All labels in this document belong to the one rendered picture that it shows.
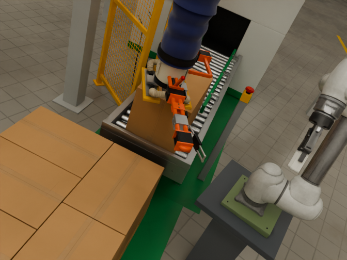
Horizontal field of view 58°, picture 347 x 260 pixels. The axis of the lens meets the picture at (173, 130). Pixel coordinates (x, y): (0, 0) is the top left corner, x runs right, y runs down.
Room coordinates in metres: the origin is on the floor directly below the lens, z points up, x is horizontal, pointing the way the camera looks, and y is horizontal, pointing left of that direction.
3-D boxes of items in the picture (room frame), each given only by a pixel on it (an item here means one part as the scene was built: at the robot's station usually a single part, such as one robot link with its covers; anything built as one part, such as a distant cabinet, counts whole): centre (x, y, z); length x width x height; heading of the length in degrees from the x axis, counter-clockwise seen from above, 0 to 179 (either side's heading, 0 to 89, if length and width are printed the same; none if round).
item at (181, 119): (1.20, -0.02, 1.20); 0.07 x 0.07 x 0.04; 20
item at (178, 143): (1.07, -0.06, 1.20); 0.08 x 0.07 x 0.05; 20
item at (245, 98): (2.18, -0.42, 0.50); 0.07 x 0.07 x 1.00; 84
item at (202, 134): (2.79, -0.31, 0.50); 2.31 x 0.05 x 0.19; 174
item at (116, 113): (2.86, 0.34, 0.50); 2.31 x 0.05 x 0.19; 174
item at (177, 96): (1.41, 0.06, 1.21); 0.10 x 0.08 x 0.06; 110
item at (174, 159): (1.66, 0.14, 0.58); 0.70 x 0.03 x 0.06; 84
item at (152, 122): (2.02, 0.09, 0.75); 0.60 x 0.40 x 0.40; 173
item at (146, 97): (1.61, 0.23, 1.10); 0.34 x 0.10 x 0.05; 20
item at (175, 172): (1.66, 0.14, 0.48); 0.70 x 0.03 x 0.15; 84
